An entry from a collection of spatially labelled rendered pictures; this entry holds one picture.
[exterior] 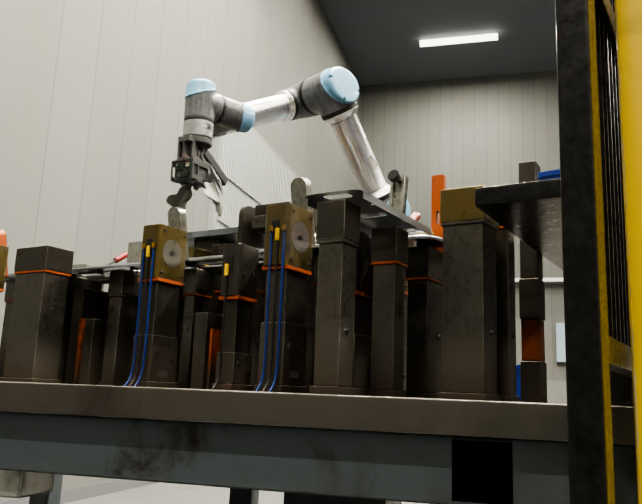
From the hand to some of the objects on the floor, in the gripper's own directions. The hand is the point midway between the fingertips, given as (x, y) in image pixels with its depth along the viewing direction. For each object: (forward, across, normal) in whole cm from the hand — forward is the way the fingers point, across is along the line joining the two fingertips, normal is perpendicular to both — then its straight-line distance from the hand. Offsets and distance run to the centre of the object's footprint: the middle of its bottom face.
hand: (198, 220), depth 175 cm
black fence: (+112, +103, +27) cm, 154 cm away
